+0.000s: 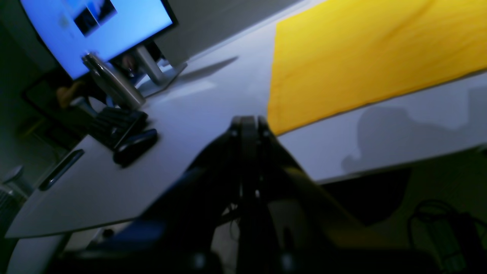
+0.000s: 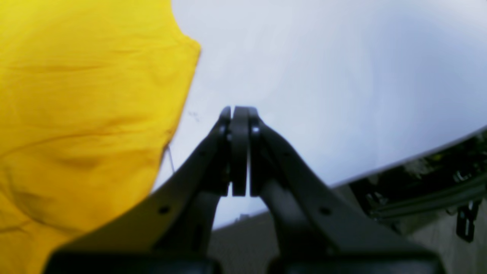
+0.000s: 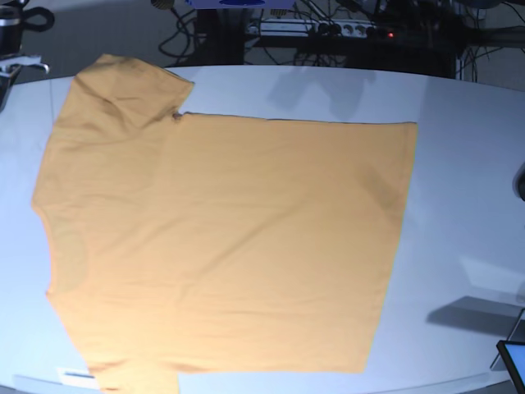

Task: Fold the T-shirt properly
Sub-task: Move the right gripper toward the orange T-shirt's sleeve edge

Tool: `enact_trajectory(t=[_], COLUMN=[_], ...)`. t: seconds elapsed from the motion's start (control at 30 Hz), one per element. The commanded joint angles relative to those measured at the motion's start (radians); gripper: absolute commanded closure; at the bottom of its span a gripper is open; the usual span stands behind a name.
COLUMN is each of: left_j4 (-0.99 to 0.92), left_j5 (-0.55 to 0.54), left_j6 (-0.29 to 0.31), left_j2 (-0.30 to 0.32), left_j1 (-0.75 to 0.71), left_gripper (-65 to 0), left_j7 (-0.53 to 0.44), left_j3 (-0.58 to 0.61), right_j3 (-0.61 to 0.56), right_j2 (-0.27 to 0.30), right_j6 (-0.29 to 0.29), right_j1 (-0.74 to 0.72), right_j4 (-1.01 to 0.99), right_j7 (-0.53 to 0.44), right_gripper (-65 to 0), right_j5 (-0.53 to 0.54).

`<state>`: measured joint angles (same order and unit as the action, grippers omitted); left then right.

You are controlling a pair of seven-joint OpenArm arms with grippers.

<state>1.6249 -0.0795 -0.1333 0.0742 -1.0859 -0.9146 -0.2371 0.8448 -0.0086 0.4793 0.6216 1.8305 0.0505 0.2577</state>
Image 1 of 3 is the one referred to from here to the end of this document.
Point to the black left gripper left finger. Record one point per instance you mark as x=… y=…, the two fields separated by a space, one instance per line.
x=174 y=235

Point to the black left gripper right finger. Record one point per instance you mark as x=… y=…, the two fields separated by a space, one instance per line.
x=339 y=246

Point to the yellow T-shirt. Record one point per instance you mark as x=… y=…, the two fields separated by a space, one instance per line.
x=345 y=54

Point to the black computer mouse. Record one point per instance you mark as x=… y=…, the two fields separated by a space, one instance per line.
x=134 y=147

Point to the black keyboard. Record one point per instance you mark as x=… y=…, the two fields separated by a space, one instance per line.
x=112 y=126

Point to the silver metal bottle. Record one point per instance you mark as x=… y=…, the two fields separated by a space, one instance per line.
x=118 y=88

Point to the computer monitor with stand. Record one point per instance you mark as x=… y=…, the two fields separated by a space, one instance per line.
x=70 y=29

